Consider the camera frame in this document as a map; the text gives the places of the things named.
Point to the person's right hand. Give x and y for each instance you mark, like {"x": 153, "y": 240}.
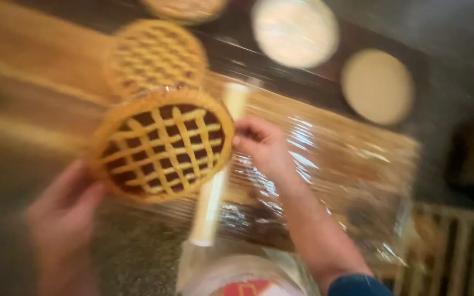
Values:
{"x": 263, "y": 146}

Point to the pale lattice tart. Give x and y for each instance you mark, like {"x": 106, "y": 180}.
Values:
{"x": 156, "y": 57}

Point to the person's right fingers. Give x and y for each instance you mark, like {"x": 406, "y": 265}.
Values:
{"x": 247, "y": 133}

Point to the cling film roll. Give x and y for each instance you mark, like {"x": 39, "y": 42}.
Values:
{"x": 216, "y": 172}

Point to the wooden board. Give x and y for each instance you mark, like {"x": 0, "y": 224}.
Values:
{"x": 27, "y": 70}

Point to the plain pale round tart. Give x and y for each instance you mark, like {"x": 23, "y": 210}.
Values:
{"x": 295, "y": 32}

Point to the white plastic container red label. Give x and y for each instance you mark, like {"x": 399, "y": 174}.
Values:
{"x": 241, "y": 275}

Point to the plain beige round tart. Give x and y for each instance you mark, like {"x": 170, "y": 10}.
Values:
{"x": 377, "y": 86}

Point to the dark jam lattice tart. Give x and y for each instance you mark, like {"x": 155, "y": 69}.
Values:
{"x": 163, "y": 146}

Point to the lattice tart at edge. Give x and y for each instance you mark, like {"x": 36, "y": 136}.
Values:
{"x": 184, "y": 8}

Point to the blue sleeve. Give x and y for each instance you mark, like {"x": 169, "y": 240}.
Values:
{"x": 358, "y": 285}

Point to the wooden slatted crate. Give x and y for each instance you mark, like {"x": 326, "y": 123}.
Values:
{"x": 447, "y": 250}

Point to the clear cling film sheet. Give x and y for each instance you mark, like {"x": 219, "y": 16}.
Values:
{"x": 344, "y": 172}

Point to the person's left hand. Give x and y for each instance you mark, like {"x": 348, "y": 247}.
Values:
{"x": 62, "y": 218}

